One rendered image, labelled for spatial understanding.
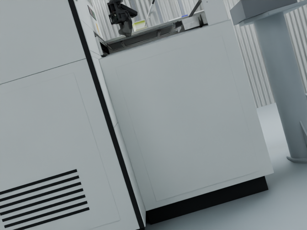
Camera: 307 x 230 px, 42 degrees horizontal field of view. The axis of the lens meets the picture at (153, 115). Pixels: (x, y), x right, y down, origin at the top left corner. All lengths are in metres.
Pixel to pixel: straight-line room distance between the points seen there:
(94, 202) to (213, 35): 0.90
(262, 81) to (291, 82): 2.46
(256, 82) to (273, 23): 2.49
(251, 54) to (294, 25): 0.58
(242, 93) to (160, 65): 0.40
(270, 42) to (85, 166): 1.18
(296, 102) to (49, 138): 1.30
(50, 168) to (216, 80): 0.82
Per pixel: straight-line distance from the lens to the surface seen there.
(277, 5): 2.18
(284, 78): 2.24
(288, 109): 2.27
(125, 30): 2.14
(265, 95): 4.71
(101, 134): 1.65
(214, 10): 1.93
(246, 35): 4.67
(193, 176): 1.88
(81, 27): 1.65
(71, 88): 1.65
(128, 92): 1.82
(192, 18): 2.10
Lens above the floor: 0.66
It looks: 5 degrees down
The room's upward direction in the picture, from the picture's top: 17 degrees counter-clockwise
